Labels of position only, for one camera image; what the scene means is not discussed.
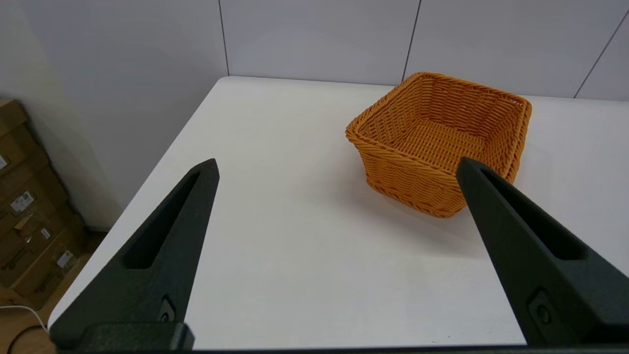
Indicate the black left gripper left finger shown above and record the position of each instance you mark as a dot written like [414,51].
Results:
[147,295]

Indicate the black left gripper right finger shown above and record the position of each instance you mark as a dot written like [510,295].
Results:
[565,295]

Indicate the orange woven wicker basket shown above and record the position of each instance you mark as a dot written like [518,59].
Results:
[393,182]

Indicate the brown cardboard box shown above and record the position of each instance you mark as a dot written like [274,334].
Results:
[12,118]
[34,191]
[49,275]

